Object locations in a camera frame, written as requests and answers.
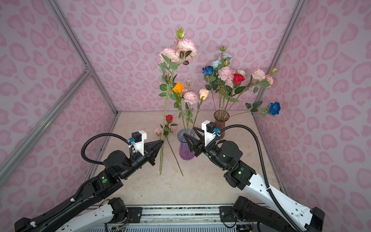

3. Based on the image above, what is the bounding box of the blue purple glass vase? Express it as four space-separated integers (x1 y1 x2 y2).
177 129 195 160

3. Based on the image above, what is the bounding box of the maroon grey glass vase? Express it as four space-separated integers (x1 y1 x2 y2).
214 110 230 139

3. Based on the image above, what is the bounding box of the pale pink peony stem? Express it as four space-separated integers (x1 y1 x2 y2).
181 82 198 134

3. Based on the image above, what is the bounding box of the orange rose stem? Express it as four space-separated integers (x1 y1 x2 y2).
172 82 187 129

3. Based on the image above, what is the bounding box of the dark blue rose stem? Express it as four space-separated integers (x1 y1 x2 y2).
232 101 281 118

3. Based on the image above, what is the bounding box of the large pink peony stem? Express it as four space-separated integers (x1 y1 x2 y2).
218 67 235 120

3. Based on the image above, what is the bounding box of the single red rose stem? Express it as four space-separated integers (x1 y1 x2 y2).
223 73 245 112

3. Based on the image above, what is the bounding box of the white rose stem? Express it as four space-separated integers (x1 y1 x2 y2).
236 70 245 76

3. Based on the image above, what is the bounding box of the light blue rose stem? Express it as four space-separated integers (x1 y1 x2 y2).
211 45 232 69

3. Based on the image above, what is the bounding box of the pink spray rose stem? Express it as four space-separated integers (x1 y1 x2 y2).
157 27 198 175

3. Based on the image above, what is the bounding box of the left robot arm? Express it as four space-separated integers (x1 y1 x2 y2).
14 140 164 232

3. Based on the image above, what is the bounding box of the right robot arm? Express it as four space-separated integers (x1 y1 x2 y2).
184 121 325 232

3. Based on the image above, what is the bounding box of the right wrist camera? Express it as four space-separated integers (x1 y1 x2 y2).
202 120 220 146

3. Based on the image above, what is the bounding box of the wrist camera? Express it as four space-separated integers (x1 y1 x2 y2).
202 120 220 146
129 130 147 155

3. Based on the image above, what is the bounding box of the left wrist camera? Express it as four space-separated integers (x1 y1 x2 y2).
129 130 147 155

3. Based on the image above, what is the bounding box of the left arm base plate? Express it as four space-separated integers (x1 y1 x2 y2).
125 206 143 224

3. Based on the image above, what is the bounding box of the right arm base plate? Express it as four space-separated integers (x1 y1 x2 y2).
218 206 239 223

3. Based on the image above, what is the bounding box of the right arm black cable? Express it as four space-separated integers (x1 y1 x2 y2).
214 124 303 232

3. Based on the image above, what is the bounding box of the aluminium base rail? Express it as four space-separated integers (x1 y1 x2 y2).
53 204 309 232

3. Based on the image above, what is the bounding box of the diagonal aluminium frame bar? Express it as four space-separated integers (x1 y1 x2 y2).
1 68 91 186

